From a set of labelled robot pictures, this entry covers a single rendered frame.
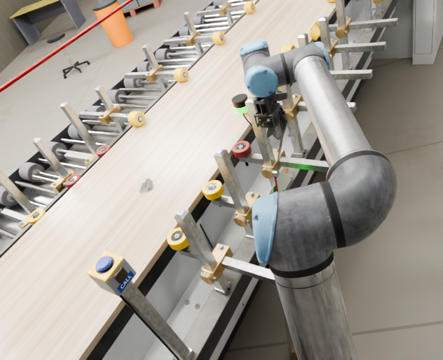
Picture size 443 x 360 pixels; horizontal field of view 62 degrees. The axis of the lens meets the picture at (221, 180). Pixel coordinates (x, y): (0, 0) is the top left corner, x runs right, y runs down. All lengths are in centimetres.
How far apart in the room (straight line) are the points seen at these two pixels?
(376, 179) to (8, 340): 125
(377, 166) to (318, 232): 15
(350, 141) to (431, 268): 154
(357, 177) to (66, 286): 112
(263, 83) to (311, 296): 62
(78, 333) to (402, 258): 163
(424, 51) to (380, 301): 230
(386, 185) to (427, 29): 302
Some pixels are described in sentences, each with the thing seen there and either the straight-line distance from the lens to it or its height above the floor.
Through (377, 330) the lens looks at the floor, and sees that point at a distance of 202.
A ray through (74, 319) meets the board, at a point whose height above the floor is 90.
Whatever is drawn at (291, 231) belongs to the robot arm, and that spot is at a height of 137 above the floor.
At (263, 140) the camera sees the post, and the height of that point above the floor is 100.
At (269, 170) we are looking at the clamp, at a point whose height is 87.
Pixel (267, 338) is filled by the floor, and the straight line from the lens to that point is 206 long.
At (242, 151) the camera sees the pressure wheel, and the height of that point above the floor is 90.
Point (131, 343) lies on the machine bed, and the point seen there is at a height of 72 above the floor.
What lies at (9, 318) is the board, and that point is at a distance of 157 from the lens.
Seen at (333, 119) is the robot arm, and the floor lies 137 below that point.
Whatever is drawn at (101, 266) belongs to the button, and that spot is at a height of 123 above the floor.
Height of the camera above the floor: 183
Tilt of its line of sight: 39 degrees down
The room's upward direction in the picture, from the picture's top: 23 degrees counter-clockwise
